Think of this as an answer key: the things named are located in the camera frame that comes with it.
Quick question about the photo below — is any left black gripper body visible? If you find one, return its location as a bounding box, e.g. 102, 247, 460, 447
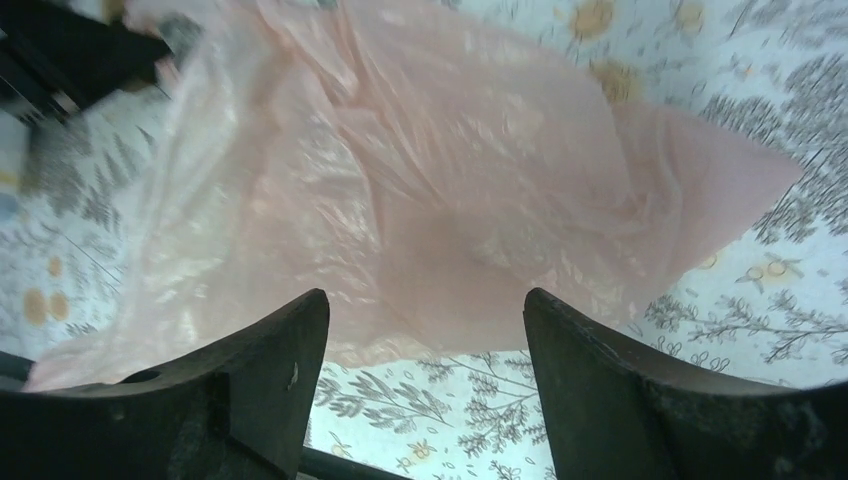
1, 1, 171, 126

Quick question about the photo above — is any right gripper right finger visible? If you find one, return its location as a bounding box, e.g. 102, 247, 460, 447
523, 288, 847, 479

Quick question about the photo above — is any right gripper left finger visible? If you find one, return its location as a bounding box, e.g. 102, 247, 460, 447
1, 289, 330, 479

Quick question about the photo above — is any pink plastic trash bag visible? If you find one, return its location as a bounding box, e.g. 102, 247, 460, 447
26, 1, 800, 391

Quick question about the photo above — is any floral patterned tablecloth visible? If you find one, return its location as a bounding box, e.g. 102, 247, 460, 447
1, 1, 847, 479

